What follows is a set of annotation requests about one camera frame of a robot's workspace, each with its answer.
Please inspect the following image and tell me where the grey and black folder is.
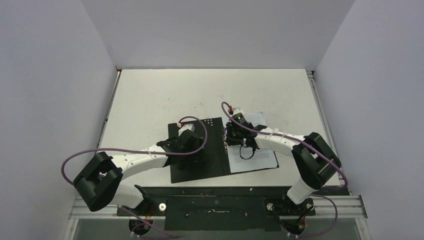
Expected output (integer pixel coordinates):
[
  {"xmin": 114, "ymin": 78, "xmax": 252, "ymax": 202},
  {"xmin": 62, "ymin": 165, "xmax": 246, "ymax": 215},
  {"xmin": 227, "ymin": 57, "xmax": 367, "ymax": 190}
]
[{"xmin": 170, "ymin": 117, "xmax": 245, "ymax": 184}]

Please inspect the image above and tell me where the printed paper sheet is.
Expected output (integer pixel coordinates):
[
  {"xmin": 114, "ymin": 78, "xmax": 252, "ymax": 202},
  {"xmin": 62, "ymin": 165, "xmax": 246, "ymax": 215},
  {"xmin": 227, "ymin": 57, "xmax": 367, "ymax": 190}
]
[{"xmin": 225, "ymin": 111, "xmax": 278, "ymax": 174}]

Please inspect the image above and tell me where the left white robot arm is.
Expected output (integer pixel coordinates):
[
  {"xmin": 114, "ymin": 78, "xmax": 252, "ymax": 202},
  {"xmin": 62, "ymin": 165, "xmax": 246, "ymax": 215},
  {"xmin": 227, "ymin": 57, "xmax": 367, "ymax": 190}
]
[{"xmin": 72, "ymin": 129, "xmax": 207, "ymax": 216}]

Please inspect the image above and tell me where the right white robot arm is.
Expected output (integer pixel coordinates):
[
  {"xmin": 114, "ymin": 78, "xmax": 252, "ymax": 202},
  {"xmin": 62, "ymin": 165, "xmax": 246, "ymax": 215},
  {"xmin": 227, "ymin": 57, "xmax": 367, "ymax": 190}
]
[{"xmin": 225, "ymin": 121, "xmax": 341, "ymax": 215}]

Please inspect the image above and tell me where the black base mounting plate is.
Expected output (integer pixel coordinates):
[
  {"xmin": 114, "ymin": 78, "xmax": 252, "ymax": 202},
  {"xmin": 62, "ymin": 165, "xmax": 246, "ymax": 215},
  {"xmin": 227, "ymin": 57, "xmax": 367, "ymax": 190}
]
[{"xmin": 116, "ymin": 184, "xmax": 350, "ymax": 233}]

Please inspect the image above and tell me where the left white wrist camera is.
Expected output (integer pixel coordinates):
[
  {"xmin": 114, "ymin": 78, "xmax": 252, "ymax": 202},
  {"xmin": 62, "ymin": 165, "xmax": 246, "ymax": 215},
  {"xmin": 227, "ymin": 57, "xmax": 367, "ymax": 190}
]
[{"xmin": 178, "ymin": 123, "xmax": 195, "ymax": 136}]

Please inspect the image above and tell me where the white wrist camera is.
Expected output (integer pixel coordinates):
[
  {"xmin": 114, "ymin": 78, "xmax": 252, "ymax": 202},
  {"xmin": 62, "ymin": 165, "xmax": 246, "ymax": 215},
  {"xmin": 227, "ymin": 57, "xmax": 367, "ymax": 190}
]
[
  {"xmin": 178, "ymin": 123, "xmax": 195, "ymax": 136},
  {"xmin": 230, "ymin": 108, "xmax": 246, "ymax": 124}
]

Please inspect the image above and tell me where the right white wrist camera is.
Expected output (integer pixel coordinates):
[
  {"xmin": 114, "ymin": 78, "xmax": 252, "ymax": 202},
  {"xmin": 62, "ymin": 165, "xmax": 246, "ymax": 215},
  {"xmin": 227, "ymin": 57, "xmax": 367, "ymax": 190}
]
[{"xmin": 230, "ymin": 108, "xmax": 246, "ymax": 124}]

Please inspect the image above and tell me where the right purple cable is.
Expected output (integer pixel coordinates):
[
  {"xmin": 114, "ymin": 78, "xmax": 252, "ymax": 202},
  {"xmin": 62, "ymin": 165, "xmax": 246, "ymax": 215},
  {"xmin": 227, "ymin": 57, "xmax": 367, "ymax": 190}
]
[{"xmin": 221, "ymin": 101, "xmax": 349, "ymax": 190}]

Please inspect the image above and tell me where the purple cable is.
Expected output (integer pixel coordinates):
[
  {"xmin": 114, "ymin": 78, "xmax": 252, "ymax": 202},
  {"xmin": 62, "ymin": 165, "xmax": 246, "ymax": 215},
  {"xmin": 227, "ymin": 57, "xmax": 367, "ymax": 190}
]
[
  {"xmin": 221, "ymin": 101, "xmax": 349, "ymax": 190},
  {"xmin": 60, "ymin": 115, "xmax": 209, "ymax": 186}
]

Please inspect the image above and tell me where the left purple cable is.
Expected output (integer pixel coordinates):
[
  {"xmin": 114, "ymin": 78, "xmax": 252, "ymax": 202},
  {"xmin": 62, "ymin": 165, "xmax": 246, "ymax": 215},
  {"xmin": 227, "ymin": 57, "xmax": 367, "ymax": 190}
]
[{"xmin": 60, "ymin": 115, "xmax": 209, "ymax": 186}]

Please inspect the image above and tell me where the aluminium frame rail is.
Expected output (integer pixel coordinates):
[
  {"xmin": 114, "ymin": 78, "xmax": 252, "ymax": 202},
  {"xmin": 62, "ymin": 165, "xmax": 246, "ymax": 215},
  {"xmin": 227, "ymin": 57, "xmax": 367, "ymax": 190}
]
[{"xmin": 64, "ymin": 193, "xmax": 371, "ymax": 240}]

